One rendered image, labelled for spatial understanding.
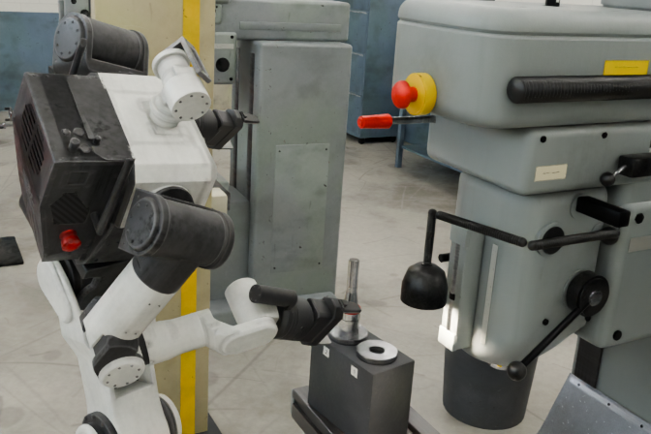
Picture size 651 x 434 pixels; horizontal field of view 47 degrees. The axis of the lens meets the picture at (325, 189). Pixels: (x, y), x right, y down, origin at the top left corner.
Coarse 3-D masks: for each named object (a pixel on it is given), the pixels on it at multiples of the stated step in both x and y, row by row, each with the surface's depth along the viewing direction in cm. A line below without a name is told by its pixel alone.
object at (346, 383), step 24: (336, 336) 168; (360, 336) 168; (312, 360) 173; (336, 360) 165; (360, 360) 160; (384, 360) 159; (408, 360) 162; (312, 384) 174; (336, 384) 166; (360, 384) 159; (384, 384) 158; (408, 384) 163; (336, 408) 167; (360, 408) 160; (384, 408) 160; (408, 408) 165; (360, 432) 161; (384, 432) 162
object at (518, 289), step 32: (480, 192) 118; (512, 192) 113; (576, 192) 114; (512, 224) 113; (544, 224) 112; (576, 224) 116; (512, 256) 114; (544, 256) 114; (576, 256) 118; (480, 288) 120; (512, 288) 115; (544, 288) 116; (480, 320) 121; (512, 320) 117; (544, 320) 118; (576, 320) 122; (480, 352) 122; (512, 352) 119; (544, 352) 124
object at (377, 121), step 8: (360, 120) 115; (368, 120) 115; (376, 120) 115; (384, 120) 116; (392, 120) 117; (400, 120) 118; (408, 120) 119; (416, 120) 119; (424, 120) 120; (432, 120) 121; (360, 128) 115; (368, 128) 116; (376, 128) 116; (384, 128) 117
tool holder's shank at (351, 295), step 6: (354, 258) 166; (354, 264) 164; (348, 270) 166; (354, 270) 165; (348, 276) 166; (354, 276) 165; (348, 282) 166; (354, 282) 166; (348, 288) 166; (354, 288) 166; (348, 294) 167; (354, 294) 166; (348, 300) 167; (354, 300) 167
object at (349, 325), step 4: (344, 316) 167; (348, 316) 167; (352, 316) 167; (356, 316) 167; (344, 320) 167; (348, 320) 167; (352, 320) 167; (356, 320) 168; (340, 324) 169; (344, 324) 168; (348, 324) 167; (352, 324) 167; (356, 324) 168; (340, 328) 169; (344, 328) 168; (348, 328) 168; (352, 328) 168; (356, 328) 168; (340, 332) 169; (344, 332) 168; (348, 332) 168; (352, 332) 168; (356, 332) 169
